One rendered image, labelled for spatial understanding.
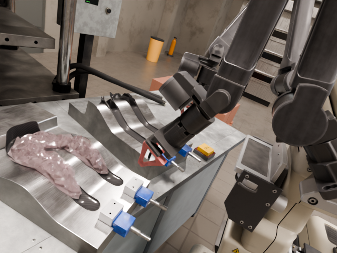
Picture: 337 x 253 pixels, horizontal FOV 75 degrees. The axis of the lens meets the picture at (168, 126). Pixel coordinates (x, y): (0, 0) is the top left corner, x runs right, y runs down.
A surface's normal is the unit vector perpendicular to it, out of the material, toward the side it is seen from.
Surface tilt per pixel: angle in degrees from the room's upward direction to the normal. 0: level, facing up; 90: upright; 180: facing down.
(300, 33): 65
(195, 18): 90
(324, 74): 77
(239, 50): 81
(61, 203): 25
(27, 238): 0
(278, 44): 90
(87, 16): 90
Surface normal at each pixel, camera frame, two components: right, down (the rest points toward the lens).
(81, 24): 0.74, 0.50
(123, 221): 0.30, -0.84
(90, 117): -0.61, 0.19
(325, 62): -0.34, 0.18
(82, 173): 0.69, -0.54
